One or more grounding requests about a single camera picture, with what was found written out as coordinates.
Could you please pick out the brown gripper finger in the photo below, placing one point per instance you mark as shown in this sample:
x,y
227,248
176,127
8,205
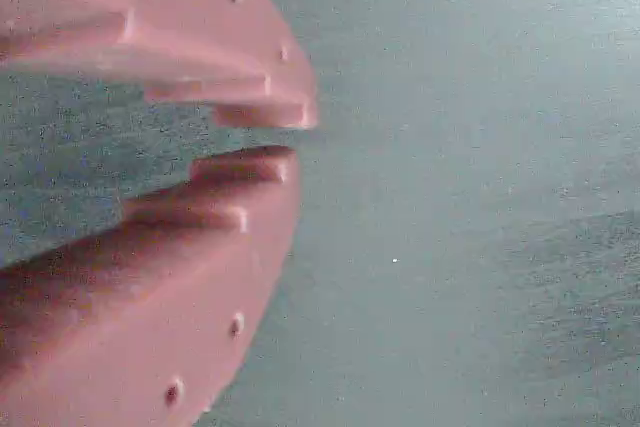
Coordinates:
x,y
165,317
165,12

